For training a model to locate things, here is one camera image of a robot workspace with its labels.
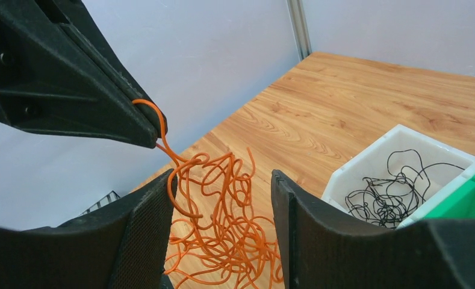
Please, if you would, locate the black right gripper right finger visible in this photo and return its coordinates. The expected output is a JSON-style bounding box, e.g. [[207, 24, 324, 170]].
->
[[271, 170, 475, 288]]

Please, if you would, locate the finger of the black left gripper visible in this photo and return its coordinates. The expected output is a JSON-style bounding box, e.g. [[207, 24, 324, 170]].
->
[[0, 1, 167, 148]]

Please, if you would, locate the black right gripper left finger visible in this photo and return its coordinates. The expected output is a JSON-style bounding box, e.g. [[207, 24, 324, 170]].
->
[[0, 170, 177, 288]]

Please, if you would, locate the black thin cable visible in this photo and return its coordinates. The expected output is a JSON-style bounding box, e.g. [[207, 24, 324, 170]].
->
[[344, 149, 466, 229]]

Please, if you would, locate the orange cable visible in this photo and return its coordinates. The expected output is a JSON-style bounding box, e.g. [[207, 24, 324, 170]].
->
[[131, 99, 285, 289]]

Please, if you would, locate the white plastic bin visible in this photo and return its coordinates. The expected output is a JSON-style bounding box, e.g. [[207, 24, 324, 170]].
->
[[321, 125, 475, 229]]

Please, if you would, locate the green plastic bin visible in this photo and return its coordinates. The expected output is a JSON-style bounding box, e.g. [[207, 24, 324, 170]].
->
[[425, 175, 475, 219]]

